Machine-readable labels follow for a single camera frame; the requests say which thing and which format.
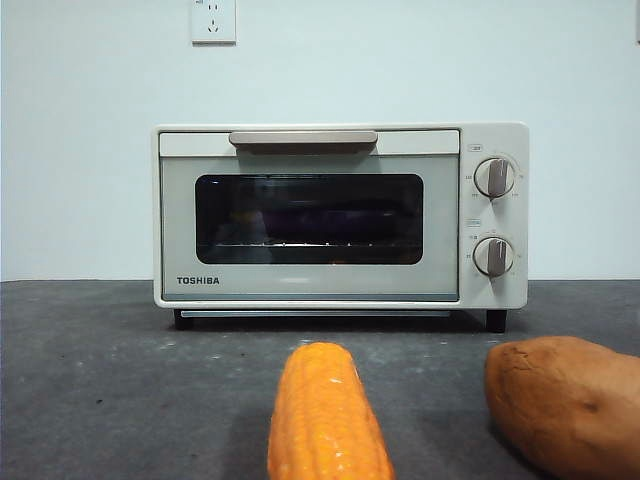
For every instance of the purple eggplant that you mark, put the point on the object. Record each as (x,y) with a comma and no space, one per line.
(320,222)

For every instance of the cream oven control knob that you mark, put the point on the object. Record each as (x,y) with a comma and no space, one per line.
(494,256)
(494,178)

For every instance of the cream Toshiba toaster oven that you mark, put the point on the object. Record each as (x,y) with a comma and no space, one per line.
(492,135)

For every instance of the yellow corn cob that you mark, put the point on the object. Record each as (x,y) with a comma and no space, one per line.
(325,415)

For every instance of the brown sweet potato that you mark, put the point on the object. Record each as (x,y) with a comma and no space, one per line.
(565,400)

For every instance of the white wall socket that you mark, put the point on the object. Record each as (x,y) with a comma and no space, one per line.
(214,22)

